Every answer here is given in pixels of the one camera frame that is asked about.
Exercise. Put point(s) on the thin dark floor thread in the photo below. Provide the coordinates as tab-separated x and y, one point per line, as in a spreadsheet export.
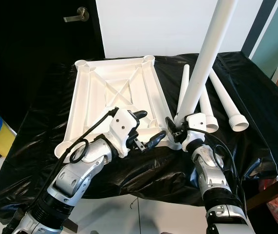
132	204

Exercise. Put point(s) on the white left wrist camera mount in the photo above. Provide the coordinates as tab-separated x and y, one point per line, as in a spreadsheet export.
124	126

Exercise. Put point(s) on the white plastic children table top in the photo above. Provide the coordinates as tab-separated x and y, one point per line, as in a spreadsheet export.
109	83

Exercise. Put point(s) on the dark brown wooden bar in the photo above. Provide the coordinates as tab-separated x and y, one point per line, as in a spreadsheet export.
270	190

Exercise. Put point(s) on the black door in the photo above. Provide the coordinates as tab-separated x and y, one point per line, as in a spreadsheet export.
27	48

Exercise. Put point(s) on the dark grey door frame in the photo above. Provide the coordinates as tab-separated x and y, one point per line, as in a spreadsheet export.
258	24

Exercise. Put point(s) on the black plastic table cover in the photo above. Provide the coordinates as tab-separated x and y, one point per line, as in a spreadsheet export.
158	170

